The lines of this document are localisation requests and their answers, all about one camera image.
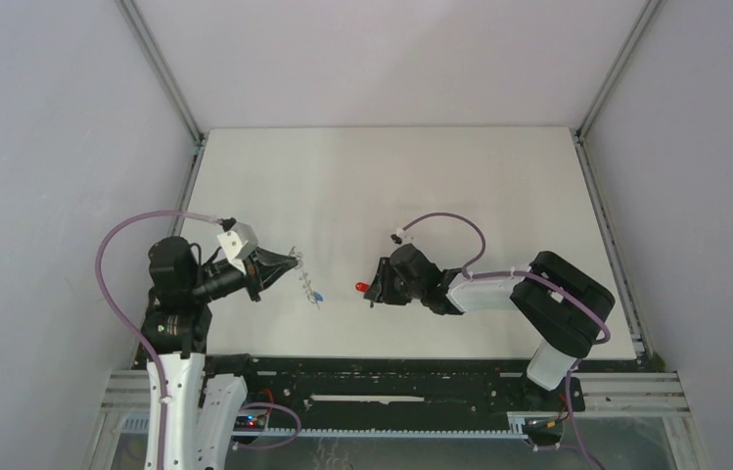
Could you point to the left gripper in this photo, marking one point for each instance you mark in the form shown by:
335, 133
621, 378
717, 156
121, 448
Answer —
265, 267

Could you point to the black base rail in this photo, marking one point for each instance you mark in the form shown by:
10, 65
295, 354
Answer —
399, 395

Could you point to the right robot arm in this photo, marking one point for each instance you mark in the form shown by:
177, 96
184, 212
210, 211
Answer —
567, 308

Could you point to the red tagged key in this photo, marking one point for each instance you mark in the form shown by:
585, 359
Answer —
361, 286

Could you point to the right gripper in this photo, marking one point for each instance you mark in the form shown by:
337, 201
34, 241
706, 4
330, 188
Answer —
382, 287

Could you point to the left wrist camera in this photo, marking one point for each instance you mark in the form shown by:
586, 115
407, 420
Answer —
237, 241

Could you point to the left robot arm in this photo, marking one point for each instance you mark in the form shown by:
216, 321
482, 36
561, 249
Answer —
192, 415

